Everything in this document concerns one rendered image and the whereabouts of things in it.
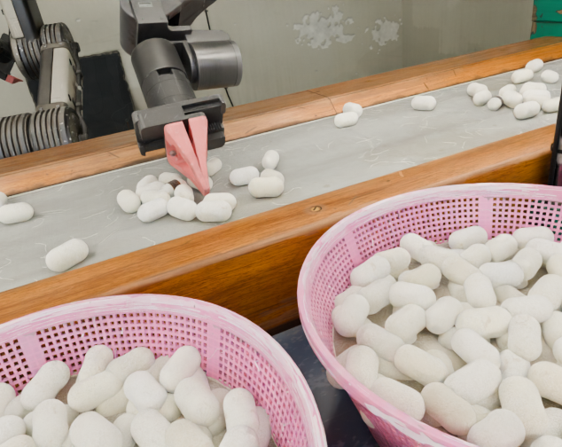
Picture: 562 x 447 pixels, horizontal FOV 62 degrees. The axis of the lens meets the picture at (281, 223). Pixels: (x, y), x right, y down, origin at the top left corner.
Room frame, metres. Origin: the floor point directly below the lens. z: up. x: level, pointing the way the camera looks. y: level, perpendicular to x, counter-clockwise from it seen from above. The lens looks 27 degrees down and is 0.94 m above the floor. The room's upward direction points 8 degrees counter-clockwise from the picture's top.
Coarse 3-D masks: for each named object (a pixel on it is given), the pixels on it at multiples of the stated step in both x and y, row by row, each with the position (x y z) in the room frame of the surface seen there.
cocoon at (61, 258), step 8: (72, 240) 0.37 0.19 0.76; (80, 240) 0.38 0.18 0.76; (56, 248) 0.36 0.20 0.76; (64, 248) 0.36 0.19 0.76; (72, 248) 0.36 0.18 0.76; (80, 248) 0.37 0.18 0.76; (88, 248) 0.38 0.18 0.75; (48, 256) 0.36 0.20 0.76; (56, 256) 0.35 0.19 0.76; (64, 256) 0.36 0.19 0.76; (72, 256) 0.36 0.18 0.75; (80, 256) 0.37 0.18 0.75; (48, 264) 0.35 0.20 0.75; (56, 264) 0.35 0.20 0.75; (64, 264) 0.35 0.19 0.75; (72, 264) 0.36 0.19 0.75
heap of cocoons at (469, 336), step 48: (480, 240) 0.32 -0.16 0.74; (528, 240) 0.30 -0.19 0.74; (384, 288) 0.26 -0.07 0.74; (432, 288) 0.28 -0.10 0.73; (480, 288) 0.25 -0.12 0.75; (528, 288) 0.26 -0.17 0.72; (336, 336) 0.24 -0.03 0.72; (384, 336) 0.21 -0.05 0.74; (432, 336) 0.23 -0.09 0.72; (480, 336) 0.21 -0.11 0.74; (528, 336) 0.20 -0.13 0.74; (336, 384) 0.20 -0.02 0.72; (384, 384) 0.18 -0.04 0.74; (432, 384) 0.17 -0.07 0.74; (480, 384) 0.17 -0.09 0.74; (528, 384) 0.17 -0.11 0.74; (480, 432) 0.14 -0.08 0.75; (528, 432) 0.14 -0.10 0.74
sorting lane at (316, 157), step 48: (432, 96) 0.77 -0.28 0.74; (240, 144) 0.66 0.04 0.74; (288, 144) 0.63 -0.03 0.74; (336, 144) 0.60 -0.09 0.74; (384, 144) 0.57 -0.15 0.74; (432, 144) 0.54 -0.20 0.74; (480, 144) 0.52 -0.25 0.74; (48, 192) 0.57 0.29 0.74; (96, 192) 0.54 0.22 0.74; (240, 192) 0.48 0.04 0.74; (288, 192) 0.46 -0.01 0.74; (0, 240) 0.44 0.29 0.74; (48, 240) 0.43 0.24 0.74; (96, 240) 0.41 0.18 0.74; (144, 240) 0.40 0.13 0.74; (0, 288) 0.35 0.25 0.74
